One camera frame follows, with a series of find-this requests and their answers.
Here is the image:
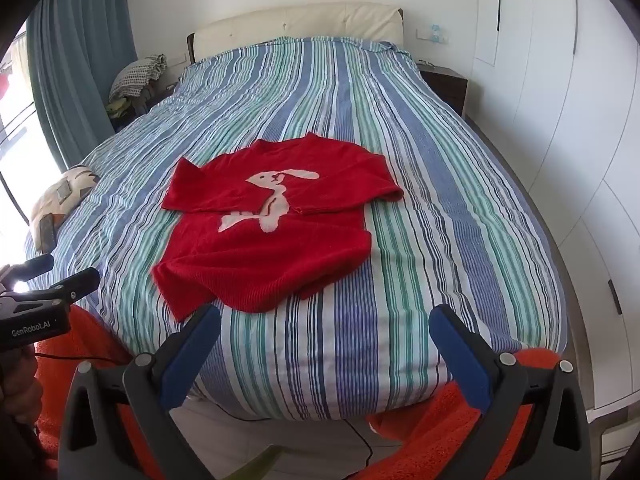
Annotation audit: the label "white wall sockets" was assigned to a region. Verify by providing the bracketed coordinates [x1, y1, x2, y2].
[416, 24, 450, 44]

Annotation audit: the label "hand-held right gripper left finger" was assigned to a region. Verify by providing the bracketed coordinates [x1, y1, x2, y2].
[59, 304, 222, 480]

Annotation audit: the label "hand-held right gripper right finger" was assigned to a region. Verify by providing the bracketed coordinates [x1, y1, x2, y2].
[428, 303, 593, 480]

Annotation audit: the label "window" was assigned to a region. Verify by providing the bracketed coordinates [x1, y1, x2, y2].
[0, 30, 58, 226]

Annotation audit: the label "red rabbit print sweater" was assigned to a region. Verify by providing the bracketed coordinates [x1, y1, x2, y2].
[151, 131, 405, 322]

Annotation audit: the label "dark wooden nightstand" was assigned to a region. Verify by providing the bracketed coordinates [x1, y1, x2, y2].
[416, 62, 469, 120]

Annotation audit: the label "blue green striped bedspread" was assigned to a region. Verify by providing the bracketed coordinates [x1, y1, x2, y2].
[25, 35, 568, 421]

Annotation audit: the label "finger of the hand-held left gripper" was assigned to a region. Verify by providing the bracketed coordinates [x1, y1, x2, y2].
[50, 267, 101, 306]
[10, 254, 55, 281]

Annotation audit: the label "blue curtain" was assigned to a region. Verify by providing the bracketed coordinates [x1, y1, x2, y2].
[25, 0, 138, 171]

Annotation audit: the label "person's orange fleece clothing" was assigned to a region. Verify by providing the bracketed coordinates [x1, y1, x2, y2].
[30, 305, 566, 480]

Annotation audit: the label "beige padded headboard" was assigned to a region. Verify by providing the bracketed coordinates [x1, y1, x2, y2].
[186, 2, 406, 66]

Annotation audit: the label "pile of checkered clothes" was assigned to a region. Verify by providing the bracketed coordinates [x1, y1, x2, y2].
[105, 53, 176, 121]

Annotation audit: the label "geometric patterned cushion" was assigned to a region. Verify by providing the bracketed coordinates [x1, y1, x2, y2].
[27, 165, 98, 256]

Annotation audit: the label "white wardrobe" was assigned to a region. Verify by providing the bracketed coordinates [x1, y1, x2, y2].
[462, 0, 640, 423]

